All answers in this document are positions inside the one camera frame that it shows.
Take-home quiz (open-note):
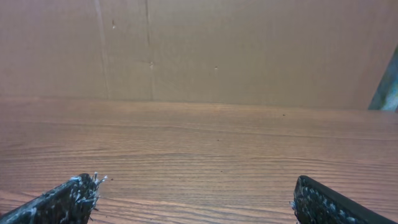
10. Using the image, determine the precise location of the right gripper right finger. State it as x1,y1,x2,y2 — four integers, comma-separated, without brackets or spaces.
290,175,397,224

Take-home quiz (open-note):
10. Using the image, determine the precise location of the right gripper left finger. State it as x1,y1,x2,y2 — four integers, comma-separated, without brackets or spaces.
1,173,108,224

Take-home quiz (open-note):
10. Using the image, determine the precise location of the cardboard back panel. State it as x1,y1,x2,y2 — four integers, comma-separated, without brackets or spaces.
1,1,397,110

